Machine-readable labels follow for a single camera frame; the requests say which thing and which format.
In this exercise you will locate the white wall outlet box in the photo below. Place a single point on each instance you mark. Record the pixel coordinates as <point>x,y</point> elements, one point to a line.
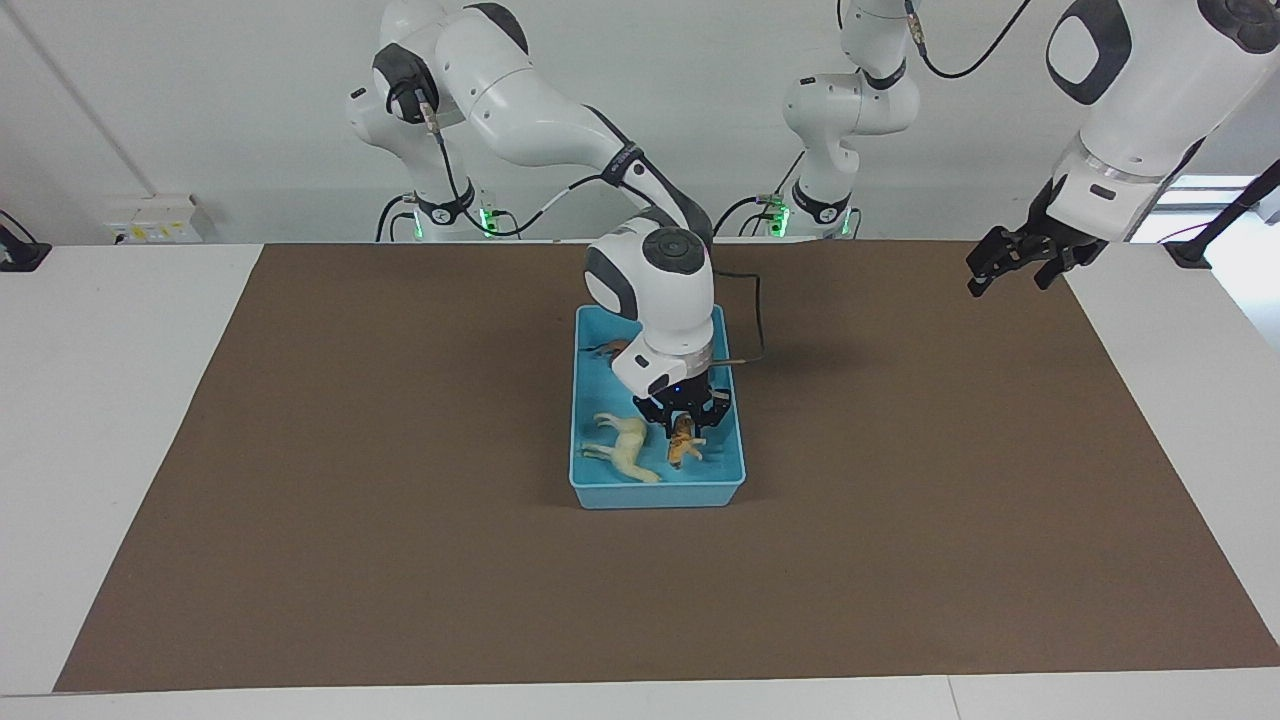
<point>155,220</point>

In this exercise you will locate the brown lion toy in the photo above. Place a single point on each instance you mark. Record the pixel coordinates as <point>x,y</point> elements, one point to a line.
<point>610,350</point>

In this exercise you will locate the orange striped tiger toy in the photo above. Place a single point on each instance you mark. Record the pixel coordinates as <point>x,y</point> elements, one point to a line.
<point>683,445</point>

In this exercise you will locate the brown table mat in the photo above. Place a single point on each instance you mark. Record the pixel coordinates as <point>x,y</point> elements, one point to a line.
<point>900,500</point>

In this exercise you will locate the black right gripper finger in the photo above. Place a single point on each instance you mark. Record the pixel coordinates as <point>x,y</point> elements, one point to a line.
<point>655,417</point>
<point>714,412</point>

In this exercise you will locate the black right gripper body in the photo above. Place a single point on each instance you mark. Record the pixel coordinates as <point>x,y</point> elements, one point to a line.
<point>685,398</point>

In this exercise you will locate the black camera stand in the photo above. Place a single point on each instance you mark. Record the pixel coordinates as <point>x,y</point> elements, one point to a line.
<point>1190,250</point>

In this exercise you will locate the black table clamp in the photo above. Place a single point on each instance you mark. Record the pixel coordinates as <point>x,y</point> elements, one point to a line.
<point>25,258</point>

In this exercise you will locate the light blue storage box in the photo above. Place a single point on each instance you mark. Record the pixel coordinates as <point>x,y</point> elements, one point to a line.
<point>600,385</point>

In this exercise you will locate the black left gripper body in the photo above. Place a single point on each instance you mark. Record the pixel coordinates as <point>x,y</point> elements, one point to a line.
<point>1065,235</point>

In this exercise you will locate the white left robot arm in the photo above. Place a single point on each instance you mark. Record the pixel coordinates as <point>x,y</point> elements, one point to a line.
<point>1140,90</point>

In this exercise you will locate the cream horse toy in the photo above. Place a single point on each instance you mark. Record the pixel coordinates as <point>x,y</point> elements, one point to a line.
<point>628,450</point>

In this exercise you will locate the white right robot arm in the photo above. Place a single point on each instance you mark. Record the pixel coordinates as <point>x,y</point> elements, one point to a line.
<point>660,300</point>

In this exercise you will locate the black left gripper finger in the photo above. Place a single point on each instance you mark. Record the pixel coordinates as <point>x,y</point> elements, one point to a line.
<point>1058,268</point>
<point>1000,252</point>

